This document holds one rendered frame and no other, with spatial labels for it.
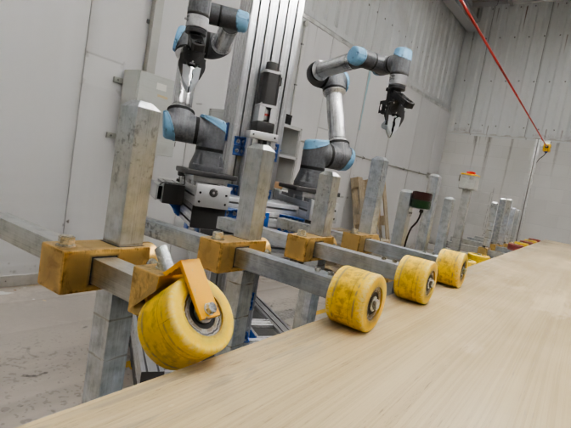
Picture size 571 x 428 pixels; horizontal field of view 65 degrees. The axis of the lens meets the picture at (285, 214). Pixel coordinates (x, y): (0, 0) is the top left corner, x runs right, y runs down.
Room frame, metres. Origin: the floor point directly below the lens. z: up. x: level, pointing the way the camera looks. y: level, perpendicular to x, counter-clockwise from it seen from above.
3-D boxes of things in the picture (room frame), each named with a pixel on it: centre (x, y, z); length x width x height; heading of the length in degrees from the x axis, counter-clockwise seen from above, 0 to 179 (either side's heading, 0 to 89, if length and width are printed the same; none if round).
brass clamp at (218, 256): (0.75, 0.07, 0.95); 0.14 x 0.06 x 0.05; 146
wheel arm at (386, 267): (0.94, -0.05, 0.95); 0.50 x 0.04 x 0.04; 56
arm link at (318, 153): (2.11, -0.09, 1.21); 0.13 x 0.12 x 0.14; 120
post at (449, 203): (1.80, -0.64, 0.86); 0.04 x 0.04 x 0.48; 56
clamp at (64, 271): (0.54, 0.21, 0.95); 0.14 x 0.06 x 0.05; 146
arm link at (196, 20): (1.56, 0.41, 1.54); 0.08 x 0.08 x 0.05
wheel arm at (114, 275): (0.57, 0.28, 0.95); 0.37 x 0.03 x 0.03; 56
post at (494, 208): (2.63, -1.21, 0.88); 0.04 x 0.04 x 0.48; 56
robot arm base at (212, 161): (1.92, 0.37, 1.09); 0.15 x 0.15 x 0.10
